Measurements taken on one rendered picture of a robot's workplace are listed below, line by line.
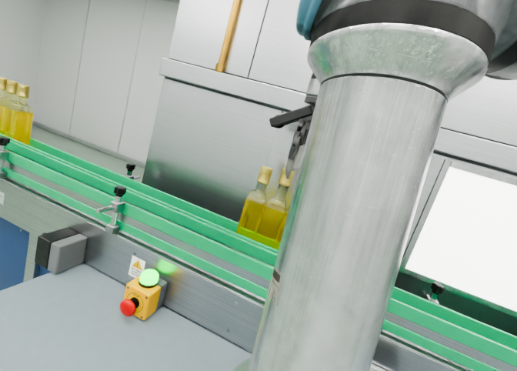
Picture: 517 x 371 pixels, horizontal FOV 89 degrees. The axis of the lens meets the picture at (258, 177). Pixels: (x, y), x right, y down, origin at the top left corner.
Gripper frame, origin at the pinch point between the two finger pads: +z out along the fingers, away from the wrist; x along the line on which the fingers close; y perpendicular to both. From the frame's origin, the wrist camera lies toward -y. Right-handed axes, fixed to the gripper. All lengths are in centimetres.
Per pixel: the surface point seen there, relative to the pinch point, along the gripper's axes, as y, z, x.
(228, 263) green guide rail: -4.9, 23.8, -13.6
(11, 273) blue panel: -77, 61, -13
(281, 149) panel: -6.0, -4.5, 11.8
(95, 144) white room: -403, 109, 311
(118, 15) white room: -402, -115, 312
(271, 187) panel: -5.2, 8.0, 11.8
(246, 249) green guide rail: -3.3, 22.0, -6.6
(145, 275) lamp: -22.0, 31.4, -20.6
